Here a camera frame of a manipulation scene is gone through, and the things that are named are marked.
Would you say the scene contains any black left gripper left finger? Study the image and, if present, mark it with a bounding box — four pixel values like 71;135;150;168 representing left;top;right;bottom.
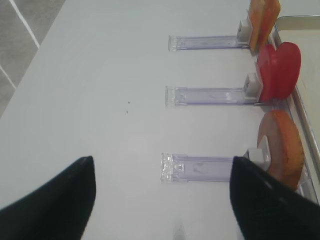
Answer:
0;156;97;240

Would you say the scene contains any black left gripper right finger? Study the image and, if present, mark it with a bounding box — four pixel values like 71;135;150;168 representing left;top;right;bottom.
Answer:
229;156;320;240

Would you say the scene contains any red tomato slice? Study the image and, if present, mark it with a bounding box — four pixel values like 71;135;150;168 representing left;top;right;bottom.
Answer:
257;42;302;102

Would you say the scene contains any orange cheese slice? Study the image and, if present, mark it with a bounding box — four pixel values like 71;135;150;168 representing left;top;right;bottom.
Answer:
248;0;281;52

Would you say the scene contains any bun half on left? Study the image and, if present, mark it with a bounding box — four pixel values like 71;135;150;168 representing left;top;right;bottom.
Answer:
257;110;305;191

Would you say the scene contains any silver metal tray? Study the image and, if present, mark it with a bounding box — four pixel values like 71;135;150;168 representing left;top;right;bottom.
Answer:
271;15;320;205

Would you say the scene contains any clear holder rail near left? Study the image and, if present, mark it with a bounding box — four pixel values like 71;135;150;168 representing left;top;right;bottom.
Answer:
160;153;234;183

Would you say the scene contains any clear holder rail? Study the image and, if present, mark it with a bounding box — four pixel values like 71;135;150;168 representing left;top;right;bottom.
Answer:
164;73;264;107
160;153;234;183
168;18;253;52

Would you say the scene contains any clear holder rail middle left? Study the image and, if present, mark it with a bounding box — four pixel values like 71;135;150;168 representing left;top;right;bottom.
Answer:
164;73;264;107

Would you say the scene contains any clear holder rail far left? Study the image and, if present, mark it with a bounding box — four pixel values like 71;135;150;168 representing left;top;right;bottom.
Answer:
168;18;253;52

